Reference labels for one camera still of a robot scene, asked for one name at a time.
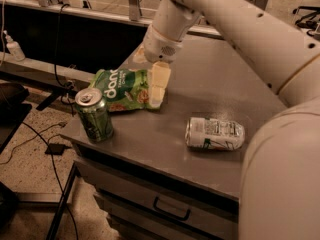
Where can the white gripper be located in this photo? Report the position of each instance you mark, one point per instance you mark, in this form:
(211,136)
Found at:
(160,47)

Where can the green rice chip bag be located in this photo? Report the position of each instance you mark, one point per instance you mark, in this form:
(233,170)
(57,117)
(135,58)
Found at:
(125,89)

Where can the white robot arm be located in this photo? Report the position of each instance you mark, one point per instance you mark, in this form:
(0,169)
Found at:
(280,190)

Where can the green soda can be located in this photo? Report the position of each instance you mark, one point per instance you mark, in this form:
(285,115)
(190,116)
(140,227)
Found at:
(93,112)

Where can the white crushed can lying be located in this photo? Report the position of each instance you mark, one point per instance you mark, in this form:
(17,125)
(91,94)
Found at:
(214,134)

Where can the black power adapter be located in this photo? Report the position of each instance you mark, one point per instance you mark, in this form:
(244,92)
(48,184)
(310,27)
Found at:
(55,149)

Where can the clear sanitizer bottle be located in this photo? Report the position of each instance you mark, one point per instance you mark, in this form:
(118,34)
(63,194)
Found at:
(14,48)

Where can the grey drawer with black handle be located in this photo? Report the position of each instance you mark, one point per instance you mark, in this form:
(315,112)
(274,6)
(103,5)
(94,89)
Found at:
(140,209)

